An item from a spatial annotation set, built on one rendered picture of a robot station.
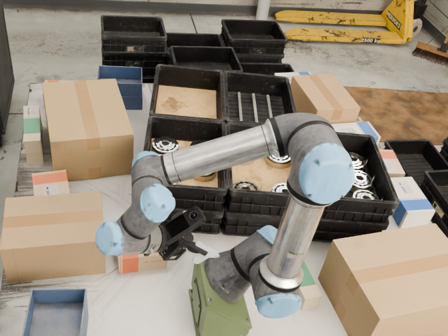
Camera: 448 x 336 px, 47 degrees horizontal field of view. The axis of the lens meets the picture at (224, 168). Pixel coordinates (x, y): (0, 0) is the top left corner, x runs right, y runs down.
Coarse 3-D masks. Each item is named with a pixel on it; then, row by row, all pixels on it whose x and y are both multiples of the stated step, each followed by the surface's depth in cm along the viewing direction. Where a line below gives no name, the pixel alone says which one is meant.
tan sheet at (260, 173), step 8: (256, 160) 202; (264, 160) 203; (232, 168) 197; (240, 168) 198; (248, 168) 198; (256, 168) 199; (264, 168) 199; (272, 168) 200; (288, 168) 201; (240, 176) 194; (248, 176) 194; (256, 176) 195; (264, 176) 196; (272, 176) 196; (280, 176) 197; (288, 176) 197; (256, 184) 192; (264, 184) 192; (272, 184) 193
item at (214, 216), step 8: (168, 216) 181; (208, 216) 180; (216, 216) 180; (160, 224) 183; (208, 224) 183; (216, 224) 183; (192, 232) 185; (200, 232) 185; (208, 232) 186; (216, 232) 186
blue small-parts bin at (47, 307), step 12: (84, 288) 147; (36, 300) 147; (48, 300) 148; (60, 300) 149; (72, 300) 149; (84, 300) 144; (36, 312) 146; (48, 312) 147; (60, 312) 147; (72, 312) 148; (84, 312) 142; (24, 324) 136; (36, 324) 144; (48, 324) 144; (60, 324) 144; (72, 324) 145; (84, 324) 143
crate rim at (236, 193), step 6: (228, 126) 200; (240, 126) 202; (246, 126) 202; (252, 126) 202; (228, 132) 200; (228, 168) 181; (228, 174) 179; (228, 180) 176; (228, 192) 174; (234, 192) 172; (240, 192) 172; (246, 192) 173; (252, 192) 173; (258, 192) 173; (264, 192) 174; (270, 192) 174; (276, 192) 175; (258, 198) 174; (264, 198) 175; (270, 198) 175; (276, 198) 175; (282, 198) 175
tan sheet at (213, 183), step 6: (180, 144) 204; (186, 144) 205; (150, 150) 199; (216, 174) 193; (186, 180) 188; (192, 180) 189; (210, 180) 190; (216, 180) 190; (204, 186) 187; (210, 186) 188; (216, 186) 188
